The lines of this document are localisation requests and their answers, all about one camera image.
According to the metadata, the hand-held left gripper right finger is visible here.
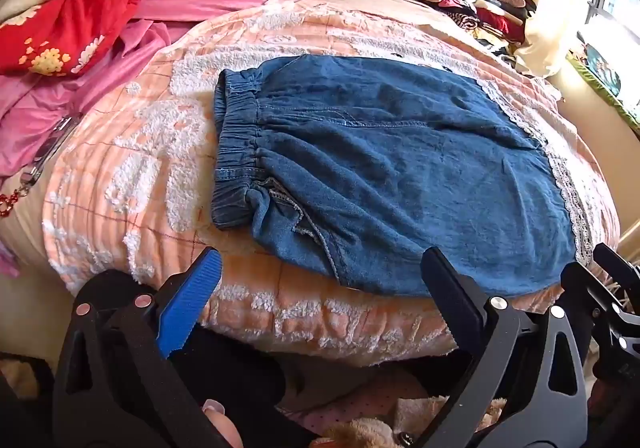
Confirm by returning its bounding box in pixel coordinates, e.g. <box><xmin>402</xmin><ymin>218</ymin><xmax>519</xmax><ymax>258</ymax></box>
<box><xmin>420</xmin><ymin>245</ymin><xmax>591</xmax><ymax>448</ymax></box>

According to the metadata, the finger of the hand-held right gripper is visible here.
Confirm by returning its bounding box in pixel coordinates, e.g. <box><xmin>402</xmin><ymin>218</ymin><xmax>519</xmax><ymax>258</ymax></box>
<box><xmin>560</xmin><ymin>262</ymin><xmax>633</xmax><ymax>344</ymax></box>
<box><xmin>592</xmin><ymin>242</ymin><xmax>640</xmax><ymax>294</ymax></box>

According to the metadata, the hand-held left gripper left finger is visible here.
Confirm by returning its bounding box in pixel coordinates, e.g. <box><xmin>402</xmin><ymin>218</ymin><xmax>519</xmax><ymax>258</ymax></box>
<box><xmin>52</xmin><ymin>248</ymin><xmax>241</xmax><ymax>448</ymax></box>

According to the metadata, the blue denim pants lace hem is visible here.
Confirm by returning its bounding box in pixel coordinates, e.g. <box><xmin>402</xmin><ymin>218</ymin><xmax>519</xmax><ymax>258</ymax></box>
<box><xmin>211</xmin><ymin>53</ymin><xmax>596</xmax><ymax>300</ymax></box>

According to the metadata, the person's left hand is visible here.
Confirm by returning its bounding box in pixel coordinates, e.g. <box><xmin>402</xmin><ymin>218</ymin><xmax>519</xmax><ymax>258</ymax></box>
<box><xmin>200</xmin><ymin>399</ymin><xmax>246</xmax><ymax>448</ymax></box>

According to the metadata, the peach blanket white chenille pattern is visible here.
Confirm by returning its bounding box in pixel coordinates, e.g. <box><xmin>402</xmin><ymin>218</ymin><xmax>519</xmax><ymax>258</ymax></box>
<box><xmin>42</xmin><ymin>0</ymin><xmax>622</xmax><ymax>370</ymax></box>

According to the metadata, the pink dotted pajama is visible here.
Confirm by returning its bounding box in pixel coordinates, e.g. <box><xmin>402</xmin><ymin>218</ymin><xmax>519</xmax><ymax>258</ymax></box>
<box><xmin>277</xmin><ymin>372</ymin><xmax>433</xmax><ymax>436</ymax></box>

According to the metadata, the cream fluffy robe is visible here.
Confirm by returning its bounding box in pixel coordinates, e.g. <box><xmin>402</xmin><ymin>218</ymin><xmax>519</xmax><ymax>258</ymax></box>
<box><xmin>310</xmin><ymin>393</ymin><xmax>507</xmax><ymax>448</ymax></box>

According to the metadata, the beige bed sheet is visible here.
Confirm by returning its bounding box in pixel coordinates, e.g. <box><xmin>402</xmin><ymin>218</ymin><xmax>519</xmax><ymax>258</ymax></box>
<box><xmin>0</xmin><ymin>198</ymin><xmax>68</xmax><ymax>364</ymax></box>

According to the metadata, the green bordered printed cloth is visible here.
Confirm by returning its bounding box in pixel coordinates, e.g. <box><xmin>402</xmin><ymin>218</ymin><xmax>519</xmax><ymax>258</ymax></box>
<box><xmin>565</xmin><ymin>30</ymin><xmax>640</xmax><ymax>130</ymax></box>

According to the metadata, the cream curtain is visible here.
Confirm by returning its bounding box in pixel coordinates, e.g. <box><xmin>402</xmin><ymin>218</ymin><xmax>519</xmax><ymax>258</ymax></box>
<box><xmin>515</xmin><ymin>0</ymin><xmax>603</xmax><ymax>79</ymax></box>

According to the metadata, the red floral blanket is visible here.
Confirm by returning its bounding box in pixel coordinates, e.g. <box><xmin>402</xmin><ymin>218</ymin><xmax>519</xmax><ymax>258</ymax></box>
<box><xmin>0</xmin><ymin>0</ymin><xmax>178</xmax><ymax>77</ymax></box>

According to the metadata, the phone with red chain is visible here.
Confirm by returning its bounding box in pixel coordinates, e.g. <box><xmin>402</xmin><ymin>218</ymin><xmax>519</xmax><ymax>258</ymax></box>
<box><xmin>0</xmin><ymin>113</ymin><xmax>83</xmax><ymax>220</ymax></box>

